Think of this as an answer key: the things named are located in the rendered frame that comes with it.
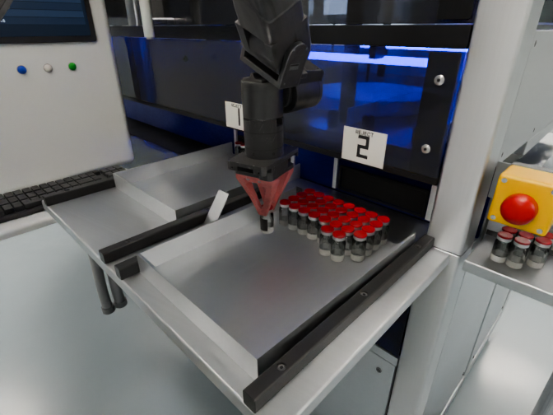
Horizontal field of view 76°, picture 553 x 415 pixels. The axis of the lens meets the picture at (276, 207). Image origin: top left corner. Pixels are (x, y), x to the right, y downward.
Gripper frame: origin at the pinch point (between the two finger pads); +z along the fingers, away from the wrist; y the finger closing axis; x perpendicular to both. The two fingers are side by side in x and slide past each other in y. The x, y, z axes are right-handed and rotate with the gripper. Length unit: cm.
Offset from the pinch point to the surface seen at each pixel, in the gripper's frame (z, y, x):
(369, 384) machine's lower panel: 47, 14, -17
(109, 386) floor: 94, 0, 73
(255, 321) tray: 6.4, -16.1, -8.2
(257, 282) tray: 6.5, -9.6, -4.3
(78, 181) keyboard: 11, 7, 66
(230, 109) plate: -8.2, 25.3, 25.6
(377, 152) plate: -6.4, 15.8, -12.6
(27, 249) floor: 94, 36, 197
